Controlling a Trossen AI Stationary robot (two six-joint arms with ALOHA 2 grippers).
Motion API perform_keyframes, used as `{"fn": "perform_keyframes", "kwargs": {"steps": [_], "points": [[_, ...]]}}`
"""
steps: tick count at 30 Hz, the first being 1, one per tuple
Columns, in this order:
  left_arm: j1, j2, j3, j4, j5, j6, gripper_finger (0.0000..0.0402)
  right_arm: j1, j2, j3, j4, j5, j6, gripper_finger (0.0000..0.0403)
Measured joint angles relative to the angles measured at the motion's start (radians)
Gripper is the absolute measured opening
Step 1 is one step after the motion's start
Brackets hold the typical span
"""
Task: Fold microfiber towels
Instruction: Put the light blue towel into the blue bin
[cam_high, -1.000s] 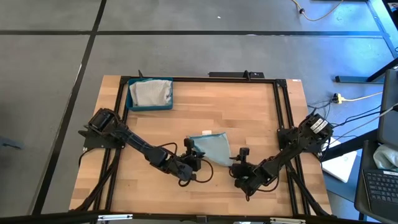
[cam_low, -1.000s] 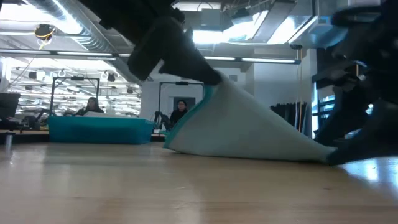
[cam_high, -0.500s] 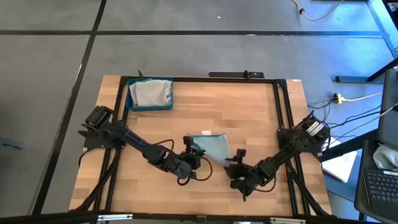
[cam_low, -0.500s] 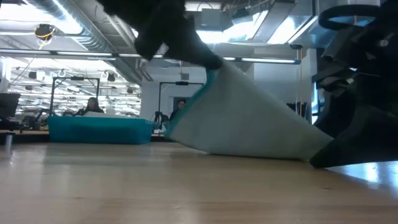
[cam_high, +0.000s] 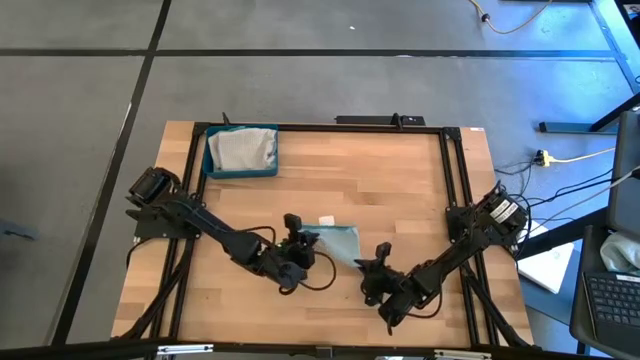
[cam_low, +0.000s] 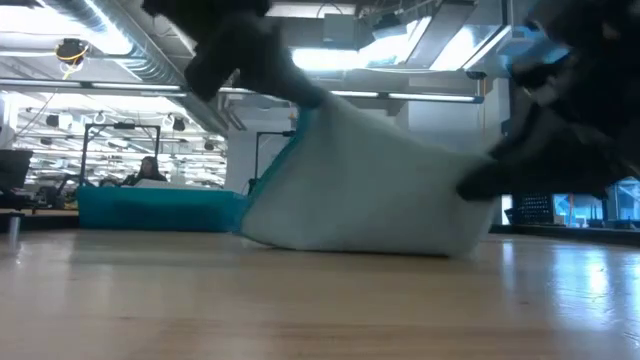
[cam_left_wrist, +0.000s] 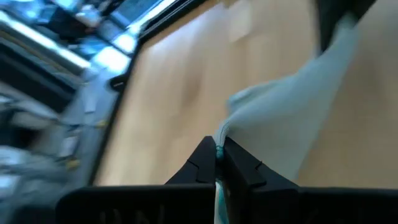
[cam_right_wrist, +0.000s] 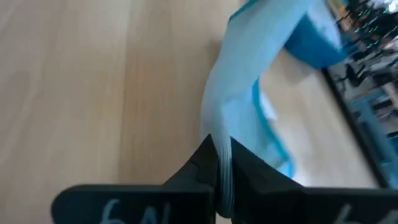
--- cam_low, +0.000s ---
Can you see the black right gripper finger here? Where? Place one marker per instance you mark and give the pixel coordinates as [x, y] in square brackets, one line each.
[525, 132]
[505, 175]

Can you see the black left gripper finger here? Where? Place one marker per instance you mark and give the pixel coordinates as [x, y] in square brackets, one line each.
[300, 87]

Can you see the light blue microfiber towel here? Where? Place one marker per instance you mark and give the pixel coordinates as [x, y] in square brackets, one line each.
[370, 190]

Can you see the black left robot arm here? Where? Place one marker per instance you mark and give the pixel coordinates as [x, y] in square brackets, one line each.
[200, 7]

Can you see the black pegboard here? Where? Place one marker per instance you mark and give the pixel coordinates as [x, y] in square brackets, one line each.
[532, 207]

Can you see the grey ceiling box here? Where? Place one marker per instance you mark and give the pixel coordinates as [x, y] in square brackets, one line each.
[339, 27]

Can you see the person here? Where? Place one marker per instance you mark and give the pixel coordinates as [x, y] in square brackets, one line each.
[147, 172]

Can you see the blue plastic bin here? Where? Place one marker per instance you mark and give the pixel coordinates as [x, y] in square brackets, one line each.
[160, 209]

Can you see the dark background monitor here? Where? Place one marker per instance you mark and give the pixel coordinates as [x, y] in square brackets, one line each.
[15, 170]

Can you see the black background gantry frame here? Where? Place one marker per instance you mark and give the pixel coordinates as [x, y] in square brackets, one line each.
[272, 134]
[120, 126]

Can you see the silver ceiling duct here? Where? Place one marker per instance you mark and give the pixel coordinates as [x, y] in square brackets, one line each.
[140, 55]

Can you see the small silver post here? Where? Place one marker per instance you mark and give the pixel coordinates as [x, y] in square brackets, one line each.
[15, 225]

